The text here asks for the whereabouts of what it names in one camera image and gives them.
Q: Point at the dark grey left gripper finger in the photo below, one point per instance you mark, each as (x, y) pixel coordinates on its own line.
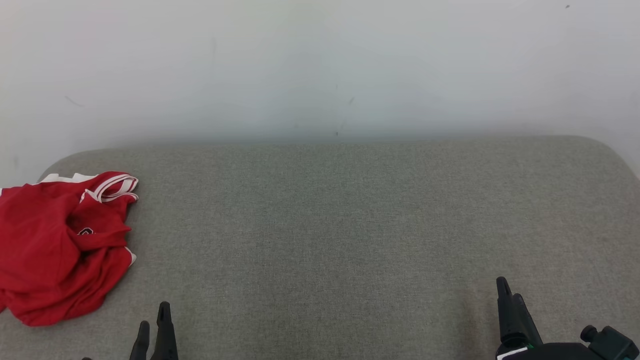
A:
(141, 345)
(164, 335)

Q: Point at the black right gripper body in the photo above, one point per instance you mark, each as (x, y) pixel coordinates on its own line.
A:
(550, 352)

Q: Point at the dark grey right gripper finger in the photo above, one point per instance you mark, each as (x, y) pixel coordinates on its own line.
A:
(505, 315)
(526, 325)

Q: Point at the red shorts white stripe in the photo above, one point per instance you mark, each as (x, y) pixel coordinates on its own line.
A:
(55, 290)

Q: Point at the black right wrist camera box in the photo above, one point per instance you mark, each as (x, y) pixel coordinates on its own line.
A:
(612, 345)

